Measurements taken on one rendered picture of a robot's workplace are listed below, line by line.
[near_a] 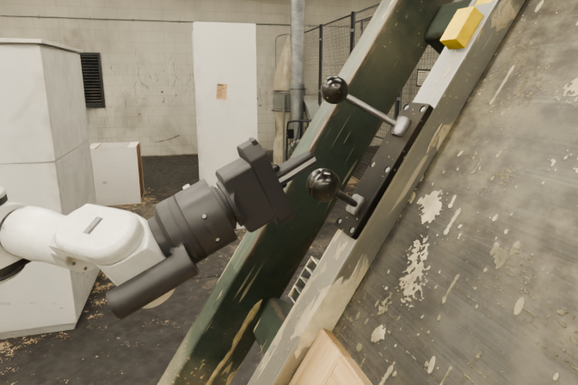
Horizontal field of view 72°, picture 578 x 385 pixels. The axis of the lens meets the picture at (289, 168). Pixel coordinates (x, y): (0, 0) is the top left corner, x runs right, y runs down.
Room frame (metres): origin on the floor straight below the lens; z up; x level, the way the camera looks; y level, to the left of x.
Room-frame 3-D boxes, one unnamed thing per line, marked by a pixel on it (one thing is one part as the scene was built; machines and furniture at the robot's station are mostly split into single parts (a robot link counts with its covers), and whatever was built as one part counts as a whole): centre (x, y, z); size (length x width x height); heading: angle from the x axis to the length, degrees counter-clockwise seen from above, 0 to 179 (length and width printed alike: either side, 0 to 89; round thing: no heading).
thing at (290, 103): (5.95, -0.10, 1.10); 1.37 x 0.70 x 2.20; 14
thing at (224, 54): (4.20, 0.67, 1.03); 0.61 x 0.58 x 2.05; 14
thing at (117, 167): (4.95, 2.20, 0.36); 0.58 x 0.45 x 0.72; 104
